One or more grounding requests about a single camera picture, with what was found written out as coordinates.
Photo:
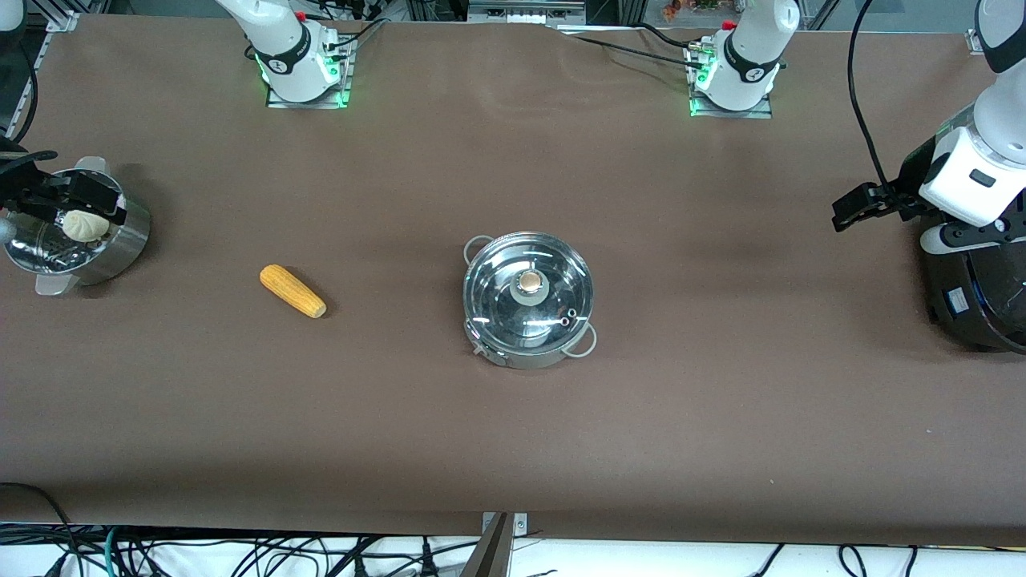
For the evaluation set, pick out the left gripper black plate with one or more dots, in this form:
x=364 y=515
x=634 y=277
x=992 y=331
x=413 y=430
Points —
x=908 y=183

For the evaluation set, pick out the right gripper black plate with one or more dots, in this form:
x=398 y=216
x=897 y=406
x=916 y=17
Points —
x=16 y=191

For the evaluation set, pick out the yellow corn cob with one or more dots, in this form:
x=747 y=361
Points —
x=292 y=291

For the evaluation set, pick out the glass pot lid with knob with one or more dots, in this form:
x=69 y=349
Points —
x=497 y=296

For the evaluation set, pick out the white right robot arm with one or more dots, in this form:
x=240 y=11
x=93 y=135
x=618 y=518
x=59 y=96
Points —
x=288 y=40

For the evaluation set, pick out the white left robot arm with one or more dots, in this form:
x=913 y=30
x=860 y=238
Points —
x=753 y=48

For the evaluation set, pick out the steel steamer pot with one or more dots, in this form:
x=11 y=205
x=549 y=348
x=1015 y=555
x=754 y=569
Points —
x=120 y=248

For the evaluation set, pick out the white steamed bun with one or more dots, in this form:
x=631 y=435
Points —
x=84 y=226

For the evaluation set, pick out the black rice cooker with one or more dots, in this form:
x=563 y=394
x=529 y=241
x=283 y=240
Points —
x=978 y=312

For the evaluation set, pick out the colourful background items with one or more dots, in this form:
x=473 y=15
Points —
x=693 y=8

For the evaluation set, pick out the white flat strip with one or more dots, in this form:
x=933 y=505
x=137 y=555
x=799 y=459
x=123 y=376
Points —
x=593 y=30

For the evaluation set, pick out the brown table mat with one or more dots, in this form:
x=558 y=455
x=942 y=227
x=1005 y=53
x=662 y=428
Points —
x=513 y=441

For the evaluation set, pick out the grey equipment box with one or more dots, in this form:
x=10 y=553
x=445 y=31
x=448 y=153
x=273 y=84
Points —
x=525 y=10

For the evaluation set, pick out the aluminium corner bracket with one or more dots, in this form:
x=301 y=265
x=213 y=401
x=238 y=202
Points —
x=971 y=42
x=62 y=22

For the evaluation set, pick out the metal table edge bracket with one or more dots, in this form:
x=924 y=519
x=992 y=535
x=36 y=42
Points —
x=521 y=525

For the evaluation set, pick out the grey-brown support post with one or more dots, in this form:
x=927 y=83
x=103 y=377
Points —
x=493 y=557

